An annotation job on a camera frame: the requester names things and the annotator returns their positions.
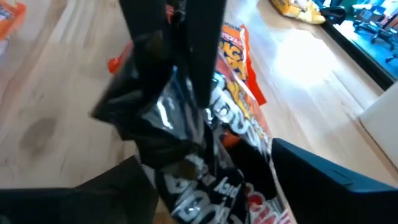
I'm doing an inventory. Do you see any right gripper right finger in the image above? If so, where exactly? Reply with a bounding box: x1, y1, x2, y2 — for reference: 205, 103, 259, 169
271, 138, 398, 224

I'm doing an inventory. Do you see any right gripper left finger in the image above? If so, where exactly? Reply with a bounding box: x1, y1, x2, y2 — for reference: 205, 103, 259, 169
0, 155, 159, 224

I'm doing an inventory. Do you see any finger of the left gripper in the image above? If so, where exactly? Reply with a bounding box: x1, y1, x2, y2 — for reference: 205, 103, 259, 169
182, 0, 228, 109
119, 0, 175, 105

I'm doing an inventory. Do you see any red Saucy Noods noodle pack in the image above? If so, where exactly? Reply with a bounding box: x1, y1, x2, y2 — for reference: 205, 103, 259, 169
0, 0, 28, 42
107, 22, 268, 107

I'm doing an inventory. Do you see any black Fire noodle pack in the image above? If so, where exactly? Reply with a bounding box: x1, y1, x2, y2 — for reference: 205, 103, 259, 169
89, 40, 296, 224

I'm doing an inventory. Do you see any yellow Maruchan noodle pack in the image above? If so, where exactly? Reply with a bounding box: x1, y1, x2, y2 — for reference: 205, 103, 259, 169
269, 0, 326, 26

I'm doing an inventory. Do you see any white opaque plastic bin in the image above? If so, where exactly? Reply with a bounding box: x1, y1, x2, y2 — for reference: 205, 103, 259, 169
359, 81, 398, 170

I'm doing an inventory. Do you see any black table clamp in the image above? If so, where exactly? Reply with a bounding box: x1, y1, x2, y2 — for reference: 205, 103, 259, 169
319, 6, 347, 26

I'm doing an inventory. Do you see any grey office chair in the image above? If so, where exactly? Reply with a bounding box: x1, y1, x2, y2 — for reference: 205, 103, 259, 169
353, 6, 398, 52

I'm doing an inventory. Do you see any black aluminium table frame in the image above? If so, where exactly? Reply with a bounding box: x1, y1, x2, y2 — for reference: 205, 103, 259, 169
320, 18, 396, 91

